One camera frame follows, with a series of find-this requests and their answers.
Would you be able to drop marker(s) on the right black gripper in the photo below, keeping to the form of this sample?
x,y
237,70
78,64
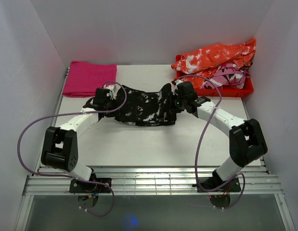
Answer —
x,y
172,109

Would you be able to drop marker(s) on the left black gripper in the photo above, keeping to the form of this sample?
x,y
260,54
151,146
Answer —
x,y
113,114

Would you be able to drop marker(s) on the black white tie-dye trousers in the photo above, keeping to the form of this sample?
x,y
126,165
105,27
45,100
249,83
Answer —
x,y
144,109

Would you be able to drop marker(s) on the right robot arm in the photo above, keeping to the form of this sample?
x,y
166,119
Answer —
x,y
246,140

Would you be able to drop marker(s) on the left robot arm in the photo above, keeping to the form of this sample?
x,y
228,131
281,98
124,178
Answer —
x,y
60,147

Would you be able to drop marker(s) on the folded magenta trousers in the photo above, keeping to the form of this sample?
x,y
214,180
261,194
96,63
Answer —
x,y
84,78

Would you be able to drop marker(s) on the orange white tie-dye trousers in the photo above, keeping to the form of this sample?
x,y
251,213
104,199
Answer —
x,y
245,51

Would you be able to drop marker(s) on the pink camouflage trousers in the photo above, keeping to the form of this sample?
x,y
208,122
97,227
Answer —
x,y
229,75

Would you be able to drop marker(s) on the red plastic bin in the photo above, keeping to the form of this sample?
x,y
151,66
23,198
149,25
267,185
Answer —
x,y
235,90

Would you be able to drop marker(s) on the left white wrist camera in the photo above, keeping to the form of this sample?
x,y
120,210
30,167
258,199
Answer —
x,y
111,91

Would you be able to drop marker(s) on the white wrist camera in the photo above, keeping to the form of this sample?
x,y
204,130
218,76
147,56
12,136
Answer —
x,y
175,85
111,91

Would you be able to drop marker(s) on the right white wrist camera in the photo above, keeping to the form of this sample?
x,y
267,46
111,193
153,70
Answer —
x,y
175,85

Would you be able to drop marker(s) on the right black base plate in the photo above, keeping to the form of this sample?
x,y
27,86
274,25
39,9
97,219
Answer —
x,y
233,186

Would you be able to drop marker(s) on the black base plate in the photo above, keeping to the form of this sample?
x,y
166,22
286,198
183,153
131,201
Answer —
x,y
77,186
233,186

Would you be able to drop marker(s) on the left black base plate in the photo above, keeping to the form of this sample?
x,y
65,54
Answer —
x,y
77,186

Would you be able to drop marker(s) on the aluminium rail frame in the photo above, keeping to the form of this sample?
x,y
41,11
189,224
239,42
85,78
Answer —
x,y
152,181

